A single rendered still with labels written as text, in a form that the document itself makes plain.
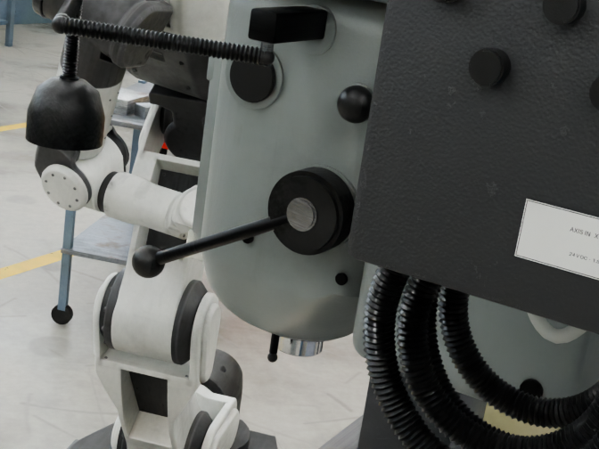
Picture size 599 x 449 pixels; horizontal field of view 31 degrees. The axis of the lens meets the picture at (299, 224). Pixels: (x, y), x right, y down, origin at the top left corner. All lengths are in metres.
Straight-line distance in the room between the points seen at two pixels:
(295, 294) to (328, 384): 3.11
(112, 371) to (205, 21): 0.64
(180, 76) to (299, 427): 2.20
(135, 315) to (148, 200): 0.25
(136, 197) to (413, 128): 1.08
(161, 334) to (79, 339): 2.41
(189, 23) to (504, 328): 0.85
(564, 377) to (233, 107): 0.36
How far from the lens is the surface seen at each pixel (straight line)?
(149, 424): 2.03
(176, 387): 1.86
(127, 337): 1.81
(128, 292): 1.80
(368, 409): 1.43
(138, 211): 1.62
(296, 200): 0.88
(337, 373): 4.15
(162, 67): 1.69
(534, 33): 0.54
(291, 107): 0.91
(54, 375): 3.90
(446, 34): 0.56
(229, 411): 2.15
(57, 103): 1.02
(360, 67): 0.88
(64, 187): 1.63
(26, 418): 3.61
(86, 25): 0.86
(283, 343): 1.05
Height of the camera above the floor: 1.70
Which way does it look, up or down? 17 degrees down
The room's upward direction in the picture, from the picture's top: 8 degrees clockwise
